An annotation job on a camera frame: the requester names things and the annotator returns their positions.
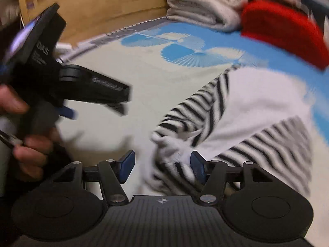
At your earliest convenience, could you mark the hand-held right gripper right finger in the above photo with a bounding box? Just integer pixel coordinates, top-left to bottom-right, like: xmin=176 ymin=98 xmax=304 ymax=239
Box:
xmin=190 ymin=151 xmax=278 ymax=207

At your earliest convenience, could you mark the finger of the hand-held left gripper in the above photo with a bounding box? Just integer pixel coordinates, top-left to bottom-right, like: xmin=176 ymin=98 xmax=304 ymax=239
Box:
xmin=59 ymin=65 xmax=132 ymax=116
xmin=61 ymin=105 xmax=78 ymax=121

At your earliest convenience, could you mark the person's left hand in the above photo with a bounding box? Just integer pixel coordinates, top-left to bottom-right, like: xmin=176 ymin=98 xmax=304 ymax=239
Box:
xmin=0 ymin=85 xmax=61 ymax=183

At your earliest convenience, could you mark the small white object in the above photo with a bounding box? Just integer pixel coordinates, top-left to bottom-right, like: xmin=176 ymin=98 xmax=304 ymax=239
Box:
xmin=55 ymin=43 xmax=73 ymax=55

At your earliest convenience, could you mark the red cloth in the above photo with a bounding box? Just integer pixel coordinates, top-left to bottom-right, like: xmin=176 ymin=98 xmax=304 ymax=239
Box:
xmin=241 ymin=0 xmax=329 ymax=70

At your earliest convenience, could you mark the folded beige towel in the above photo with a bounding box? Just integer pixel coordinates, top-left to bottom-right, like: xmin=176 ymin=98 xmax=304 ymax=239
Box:
xmin=162 ymin=0 xmax=248 ymax=33

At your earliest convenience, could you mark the blue white patterned mat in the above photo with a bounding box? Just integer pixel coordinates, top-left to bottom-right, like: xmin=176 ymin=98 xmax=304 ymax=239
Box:
xmin=55 ymin=17 xmax=329 ymax=196

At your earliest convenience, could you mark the black white striped shirt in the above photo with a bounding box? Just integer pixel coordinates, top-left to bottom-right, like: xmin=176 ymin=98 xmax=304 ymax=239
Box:
xmin=150 ymin=65 xmax=315 ymax=198

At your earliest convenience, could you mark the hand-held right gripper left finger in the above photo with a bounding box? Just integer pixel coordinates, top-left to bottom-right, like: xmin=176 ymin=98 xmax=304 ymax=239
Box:
xmin=51 ymin=149 xmax=136 ymax=207

